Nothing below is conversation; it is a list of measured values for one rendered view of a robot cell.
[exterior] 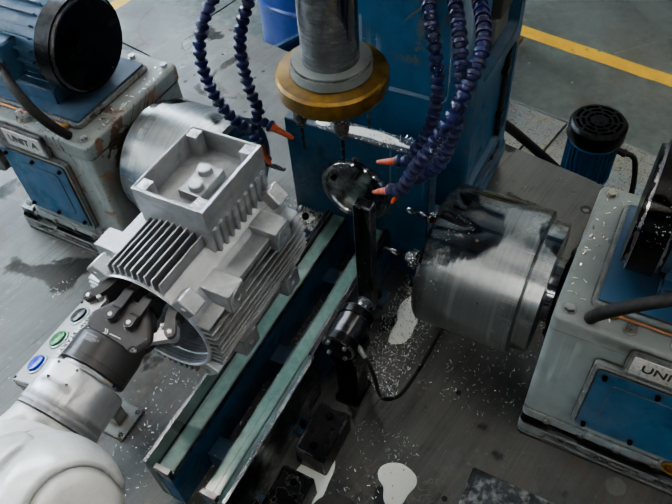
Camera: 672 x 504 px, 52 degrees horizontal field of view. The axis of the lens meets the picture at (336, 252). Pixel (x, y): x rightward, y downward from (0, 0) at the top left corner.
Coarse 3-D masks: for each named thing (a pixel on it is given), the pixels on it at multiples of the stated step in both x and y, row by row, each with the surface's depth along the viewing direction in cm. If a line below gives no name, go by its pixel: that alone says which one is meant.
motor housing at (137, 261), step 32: (160, 224) 78; (128, 256) 75; (160, 256) 75; (192, 256) 76; (224, 256) 79; (256, 256) 79; (288, 256) 85; (160, 288) 73; (192, 288) 75; (256, 288) 81; (160, 320) 88; (192, 320) 75; (224, 320) 76; (256, 320) 85; (160, 352) 86; (192, 352) 86; (224, 352) 79
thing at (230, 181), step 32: (192, 128) 83; (160, 160) 79; (192, 160) 83; (224, 160) 83; (256, 160) 80; (160, 192) 80; (192, 192) 78; (224, 192) 76; (256, 192) 82; (192, 224) 76; (224, 224) 77
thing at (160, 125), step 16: (144, 112) 132; (160, 112) 130; (176, 112) 129; (192, 112) 130; (208, 112) 130; (144, 128) 128; (160, 128) 127; (176, 128) 127; (208, 128) 126; (224, 128) 126; (256, 128) 133; (128, 144) 130; (144, 144) 127; (160, 144) 126; (128, 160) 130; (144, 160) 127; (128, 176) 130; (128, 192) 134
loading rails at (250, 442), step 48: (336, 240) 142; (384, 240) 138; (336, 288) 131; (288, 336) 136; (240, 384) 122; (288, 384) 119; (192, 432) 114; (288, 432) 120; (192, 480) 117; (240, 480) 107
